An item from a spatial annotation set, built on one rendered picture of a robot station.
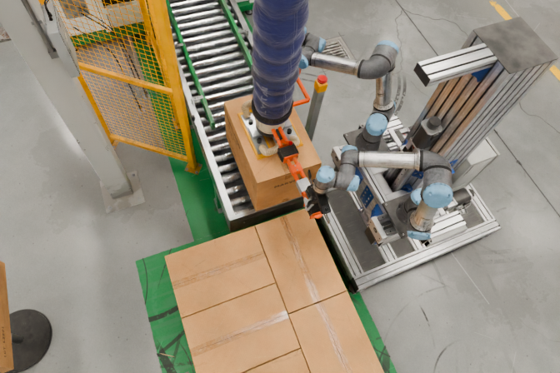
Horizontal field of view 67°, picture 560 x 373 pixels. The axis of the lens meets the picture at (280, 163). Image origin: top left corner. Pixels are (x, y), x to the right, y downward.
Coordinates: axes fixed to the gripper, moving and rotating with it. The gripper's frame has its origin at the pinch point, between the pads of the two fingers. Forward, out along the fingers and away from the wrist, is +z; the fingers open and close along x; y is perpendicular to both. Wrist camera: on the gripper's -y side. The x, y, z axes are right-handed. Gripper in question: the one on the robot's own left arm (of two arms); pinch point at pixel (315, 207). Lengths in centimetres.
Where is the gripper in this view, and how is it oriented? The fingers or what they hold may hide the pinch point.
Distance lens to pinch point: 220.7
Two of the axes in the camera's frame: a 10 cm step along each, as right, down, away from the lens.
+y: -3.9, -8.2, 4.2
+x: -9.2, 3.0, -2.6
